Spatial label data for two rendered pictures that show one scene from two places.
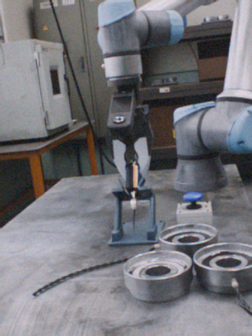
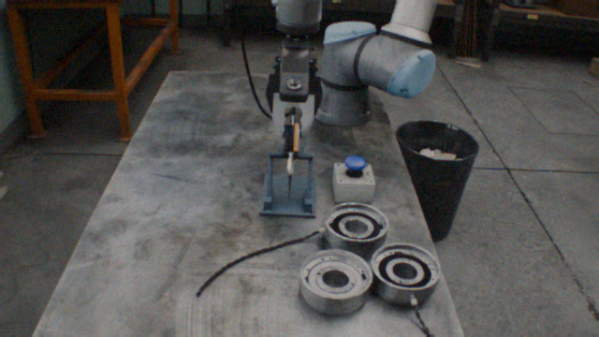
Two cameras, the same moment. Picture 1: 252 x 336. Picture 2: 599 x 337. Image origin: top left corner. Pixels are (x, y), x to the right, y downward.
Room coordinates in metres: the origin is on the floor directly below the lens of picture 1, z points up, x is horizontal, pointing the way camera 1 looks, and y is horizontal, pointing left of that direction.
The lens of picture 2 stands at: (0.11, 0.15, 1.36)
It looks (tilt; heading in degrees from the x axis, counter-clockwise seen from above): 31 degrees down; 346
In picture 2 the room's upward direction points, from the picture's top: 3 degrees clockwise
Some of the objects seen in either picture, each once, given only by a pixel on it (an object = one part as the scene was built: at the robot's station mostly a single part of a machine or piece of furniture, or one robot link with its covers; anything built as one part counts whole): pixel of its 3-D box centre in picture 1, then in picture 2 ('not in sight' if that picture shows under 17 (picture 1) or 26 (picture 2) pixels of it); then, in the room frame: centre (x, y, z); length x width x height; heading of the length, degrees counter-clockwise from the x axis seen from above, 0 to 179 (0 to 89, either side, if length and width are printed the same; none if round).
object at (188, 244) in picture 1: (188, 244); (355, 230); (0.76, -0.10, 0.82); 0.10 x 0.10 x 0.04
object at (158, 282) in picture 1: (158, 275); (335, 283); (0.64, -0.04, 0.82); 0.10 x 0.10 x 0.04
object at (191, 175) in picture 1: (199, 168); (343, 95); (1.24, -0.22, 0.85); 0.15 x 0.15 x 0.10
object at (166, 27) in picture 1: (151, 29); not in sight; (1.02, -0.10, 1.22); 0.11 x 0.11 x 0.08; 35
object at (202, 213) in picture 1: (195, 215); (353, 181); (0.90, -0.14, 0.82); 0.08 x 0.07 x 0.05; 169
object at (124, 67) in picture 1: (121, 68); (297, 8); (0.94, -0.02, 1.14); 0.08 x 0.08 x 0.05
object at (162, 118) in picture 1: (166, 124); not in sight; (4.34, -0.48, 0.64); 0.49 x 0.40 x 0.37; 84
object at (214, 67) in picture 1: (217, 59); not in sight; (4.25, -1.00, 1.19); 0.52 x 0.42 x 0.38; 79
